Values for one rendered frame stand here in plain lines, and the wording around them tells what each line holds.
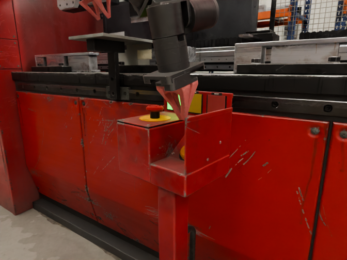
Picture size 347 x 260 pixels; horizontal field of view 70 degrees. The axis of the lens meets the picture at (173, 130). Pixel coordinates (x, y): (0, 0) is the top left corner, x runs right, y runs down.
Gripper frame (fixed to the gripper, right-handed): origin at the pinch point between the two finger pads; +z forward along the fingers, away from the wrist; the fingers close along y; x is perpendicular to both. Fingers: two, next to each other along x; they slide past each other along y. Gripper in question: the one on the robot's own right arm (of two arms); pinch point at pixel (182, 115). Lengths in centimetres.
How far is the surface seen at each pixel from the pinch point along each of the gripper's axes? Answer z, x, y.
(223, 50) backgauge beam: -1, 30, 66
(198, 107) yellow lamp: 2.6, 4.0, 10.2
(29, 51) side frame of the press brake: -14, 137, 26
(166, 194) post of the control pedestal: 18.4, 5.3, -4.1
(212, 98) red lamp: 0.4, 0.1, 10.8
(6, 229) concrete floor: 75, 124, -27
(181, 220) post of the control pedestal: 25.6, 2.8, -3.3
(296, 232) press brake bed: 42.2, -15.1, 21.5
